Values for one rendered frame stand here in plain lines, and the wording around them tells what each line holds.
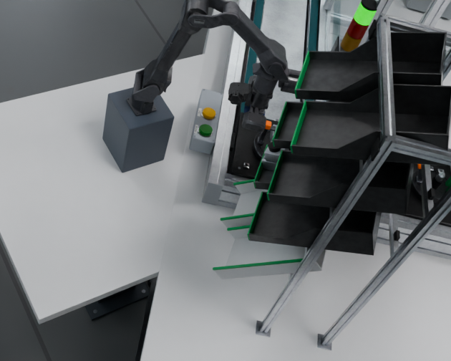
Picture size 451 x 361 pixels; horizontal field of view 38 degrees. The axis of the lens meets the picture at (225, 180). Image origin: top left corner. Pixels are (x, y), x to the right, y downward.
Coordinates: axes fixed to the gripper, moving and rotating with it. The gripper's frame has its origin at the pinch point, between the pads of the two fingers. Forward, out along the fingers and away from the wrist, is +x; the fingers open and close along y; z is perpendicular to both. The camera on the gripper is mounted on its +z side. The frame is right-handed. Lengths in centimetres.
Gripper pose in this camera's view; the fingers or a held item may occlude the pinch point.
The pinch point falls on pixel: (251, 114)
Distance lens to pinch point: 188.1
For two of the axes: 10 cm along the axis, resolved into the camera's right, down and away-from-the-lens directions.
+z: -9.6, -2.4, -1.2
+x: -2.4, 5.7, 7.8
